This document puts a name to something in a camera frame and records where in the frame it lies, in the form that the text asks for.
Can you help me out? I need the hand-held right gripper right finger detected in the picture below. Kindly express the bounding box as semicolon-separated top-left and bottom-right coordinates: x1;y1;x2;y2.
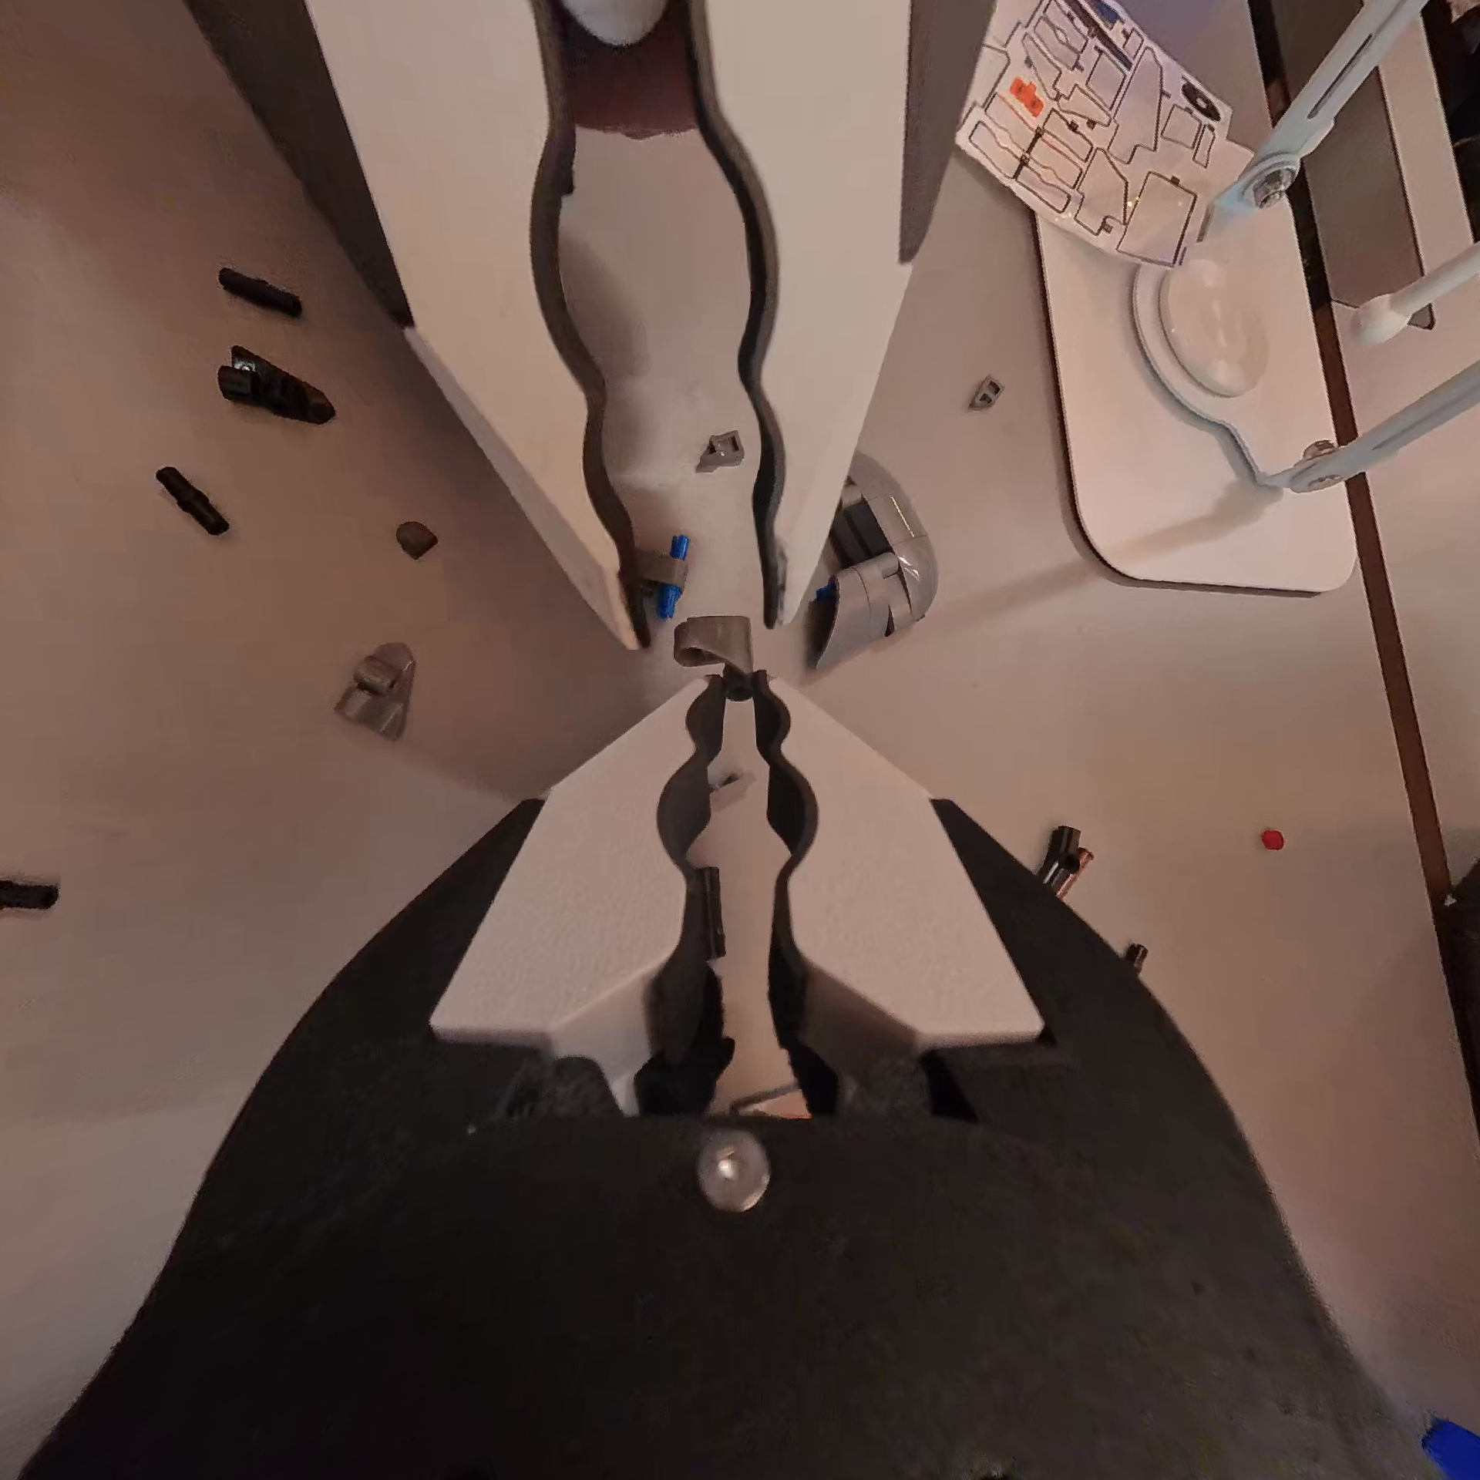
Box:
752;674;1050;1114

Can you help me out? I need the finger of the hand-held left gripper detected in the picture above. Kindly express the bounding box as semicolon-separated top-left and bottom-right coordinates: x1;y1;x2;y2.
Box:
307;0;652;649
691;0;918;629

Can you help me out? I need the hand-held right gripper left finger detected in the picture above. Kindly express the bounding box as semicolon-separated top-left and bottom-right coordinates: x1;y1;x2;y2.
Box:
430;679;738;1116

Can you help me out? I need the grey curved lego piece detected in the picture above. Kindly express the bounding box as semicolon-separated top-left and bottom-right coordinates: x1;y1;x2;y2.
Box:
673;617;756;675

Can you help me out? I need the grey lego wheel arch assembly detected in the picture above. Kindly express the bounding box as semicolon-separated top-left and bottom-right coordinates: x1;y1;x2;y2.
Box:
805;453;936;674

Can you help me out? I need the grey piece with blue pin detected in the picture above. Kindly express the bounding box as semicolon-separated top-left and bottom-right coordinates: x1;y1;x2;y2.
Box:
629;533;696;615

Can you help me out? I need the lego sticker sheet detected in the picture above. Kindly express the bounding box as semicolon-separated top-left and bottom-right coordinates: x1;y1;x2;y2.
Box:
953;0;1235;270

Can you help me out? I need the black wedge lego connector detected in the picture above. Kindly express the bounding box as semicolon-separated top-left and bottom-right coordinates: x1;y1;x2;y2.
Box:
217;346;338;427

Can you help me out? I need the white desk lamp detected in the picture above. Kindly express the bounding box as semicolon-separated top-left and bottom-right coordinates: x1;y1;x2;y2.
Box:
1131;0;1480;497

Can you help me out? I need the white rounded base board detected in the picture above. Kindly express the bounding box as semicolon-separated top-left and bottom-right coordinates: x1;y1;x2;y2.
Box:
1032;133;1360;598

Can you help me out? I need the dark flat panel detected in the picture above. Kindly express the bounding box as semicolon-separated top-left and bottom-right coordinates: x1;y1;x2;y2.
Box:
1254;0;1438;337

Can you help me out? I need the silver wedge lego bracket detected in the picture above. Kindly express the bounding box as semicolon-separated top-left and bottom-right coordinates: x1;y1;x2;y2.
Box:
333;644;416;742

